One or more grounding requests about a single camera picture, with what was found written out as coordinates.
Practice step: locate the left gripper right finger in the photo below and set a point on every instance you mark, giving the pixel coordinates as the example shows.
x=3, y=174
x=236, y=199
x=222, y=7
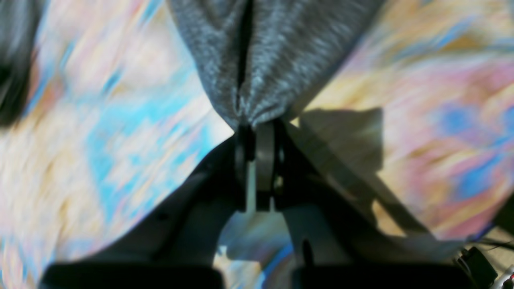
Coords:
x=335, y=246

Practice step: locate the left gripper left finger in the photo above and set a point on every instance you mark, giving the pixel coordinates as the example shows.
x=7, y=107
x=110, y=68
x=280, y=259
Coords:
x=174, y=246

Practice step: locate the grey t-shirt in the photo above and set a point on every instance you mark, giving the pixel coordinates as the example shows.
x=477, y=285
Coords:
x=256, y=59

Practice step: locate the patterned tablecloth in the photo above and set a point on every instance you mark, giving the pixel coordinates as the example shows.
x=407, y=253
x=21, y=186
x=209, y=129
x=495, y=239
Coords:
x=420, y=116

